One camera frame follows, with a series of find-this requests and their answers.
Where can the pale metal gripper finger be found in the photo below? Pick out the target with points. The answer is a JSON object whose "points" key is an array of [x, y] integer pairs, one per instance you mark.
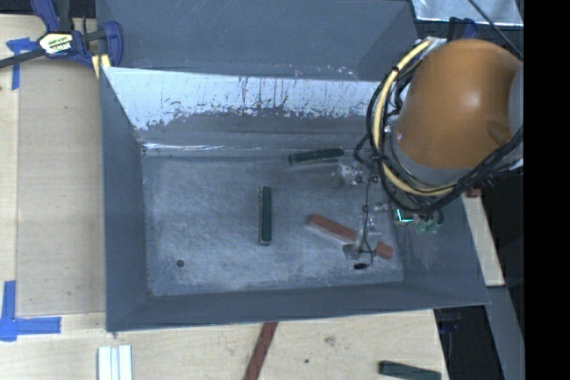
{"points": [[364, 236], [349, 174]]}

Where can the pale wood board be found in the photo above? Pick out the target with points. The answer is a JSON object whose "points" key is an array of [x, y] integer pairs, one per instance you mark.
{"points": [[58, 191]]}

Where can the red-brown flat block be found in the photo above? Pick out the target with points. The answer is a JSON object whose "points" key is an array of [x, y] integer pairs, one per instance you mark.
{"points": [[263, 347], [331, 228]]}

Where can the grey metal bin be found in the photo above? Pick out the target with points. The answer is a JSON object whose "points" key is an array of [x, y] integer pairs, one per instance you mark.
{"points": [[214, 209]]}

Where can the dark green flat block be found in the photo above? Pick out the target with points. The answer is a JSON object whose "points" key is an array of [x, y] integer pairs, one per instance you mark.
{"points": [[316, 156], [407, 370], [265, 215]]}

